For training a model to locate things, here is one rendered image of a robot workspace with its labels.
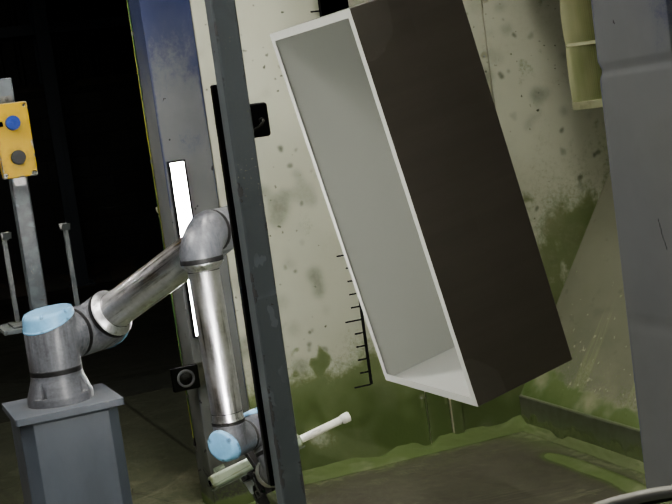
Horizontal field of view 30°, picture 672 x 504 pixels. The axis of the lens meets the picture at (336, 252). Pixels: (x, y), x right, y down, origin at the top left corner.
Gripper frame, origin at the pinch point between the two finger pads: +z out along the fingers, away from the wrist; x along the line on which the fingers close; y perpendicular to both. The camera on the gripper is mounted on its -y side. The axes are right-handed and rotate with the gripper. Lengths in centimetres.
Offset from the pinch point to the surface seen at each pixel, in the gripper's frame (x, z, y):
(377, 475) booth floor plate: 60, 63, 19
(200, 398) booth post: 14, 65, -34
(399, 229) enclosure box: 83, 1, -51
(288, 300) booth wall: 57, 56, -52
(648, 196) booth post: 10, -222, -6
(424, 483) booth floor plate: 67, 42, 29
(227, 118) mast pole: -14, -148, -62
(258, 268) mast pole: -19, -138, -33
